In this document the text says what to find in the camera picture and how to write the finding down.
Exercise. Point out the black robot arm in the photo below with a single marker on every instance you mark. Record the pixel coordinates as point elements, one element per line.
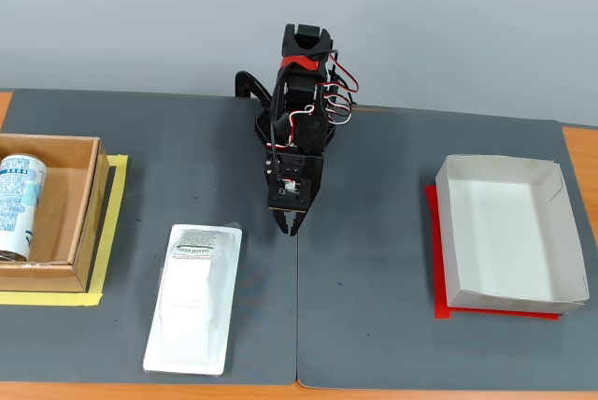
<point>303,87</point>

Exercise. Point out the dark gray table mat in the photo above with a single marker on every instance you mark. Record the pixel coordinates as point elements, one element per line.
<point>374,255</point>
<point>140,147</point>

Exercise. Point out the red tape band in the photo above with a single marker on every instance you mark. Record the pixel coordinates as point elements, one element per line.
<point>301,61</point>

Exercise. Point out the gray paper box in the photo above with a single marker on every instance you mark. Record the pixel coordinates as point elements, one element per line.
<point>504,232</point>

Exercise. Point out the black table clamp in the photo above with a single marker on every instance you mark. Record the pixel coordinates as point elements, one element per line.
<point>252,83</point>

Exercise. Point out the white sandwich package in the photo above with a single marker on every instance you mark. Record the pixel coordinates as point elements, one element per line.
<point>194,297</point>

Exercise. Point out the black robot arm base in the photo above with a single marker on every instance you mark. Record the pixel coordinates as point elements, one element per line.
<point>264,126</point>

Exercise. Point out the red paper sheet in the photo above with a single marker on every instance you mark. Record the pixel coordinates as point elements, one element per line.
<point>432,250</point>

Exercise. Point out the white blue printed can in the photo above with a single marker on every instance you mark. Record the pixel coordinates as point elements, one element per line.
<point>18,204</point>

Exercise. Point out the brown cardboard box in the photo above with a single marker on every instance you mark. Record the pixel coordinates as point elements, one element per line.
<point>70,213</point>

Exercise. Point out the black wrist camera board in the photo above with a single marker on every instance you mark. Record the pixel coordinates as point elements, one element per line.
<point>289,192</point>

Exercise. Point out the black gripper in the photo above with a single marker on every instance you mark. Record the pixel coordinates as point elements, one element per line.
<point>291,223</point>

